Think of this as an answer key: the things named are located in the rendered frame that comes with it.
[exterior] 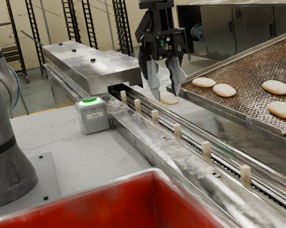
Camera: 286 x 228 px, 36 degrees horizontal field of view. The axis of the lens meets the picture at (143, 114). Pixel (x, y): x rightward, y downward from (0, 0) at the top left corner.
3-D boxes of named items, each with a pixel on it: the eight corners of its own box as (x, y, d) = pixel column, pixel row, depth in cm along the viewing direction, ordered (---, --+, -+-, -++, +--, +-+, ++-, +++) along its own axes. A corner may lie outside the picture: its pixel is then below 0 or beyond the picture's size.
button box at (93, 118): (81, 140, 124) (73, 102, 121) (108, 132, 127) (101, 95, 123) (88, 148, 117) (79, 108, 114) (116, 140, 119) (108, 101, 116)
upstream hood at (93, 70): (44, 59, 256) (40, 44, 253) (74, 52, 260) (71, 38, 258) (91, 101, 140) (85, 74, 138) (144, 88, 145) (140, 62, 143)
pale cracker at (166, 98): (150, 97, 103) (150, 92, 103) (166, 93, 104) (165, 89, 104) (167, 106, 94) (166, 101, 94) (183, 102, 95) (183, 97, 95)
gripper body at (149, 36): (155, 64, 89) (146, 2, 85) (141, 59, 97) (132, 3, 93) (190, 57, 91) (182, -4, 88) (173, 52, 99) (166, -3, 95)
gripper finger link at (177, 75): (183, 101, 95) (172, 60, 92) (173, 95, 100) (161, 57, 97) (197, 95, 95) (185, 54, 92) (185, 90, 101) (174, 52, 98)
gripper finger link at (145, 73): (140, 80, 95) (140, 38, 93) (138, 79, 97) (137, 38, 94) (161, 78, 97) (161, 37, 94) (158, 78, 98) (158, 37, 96)
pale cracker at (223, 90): (209, 89, 111) (208, 85, 110) (223, 83, 111) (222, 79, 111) (224, 99, 101) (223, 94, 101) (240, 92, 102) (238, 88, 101)
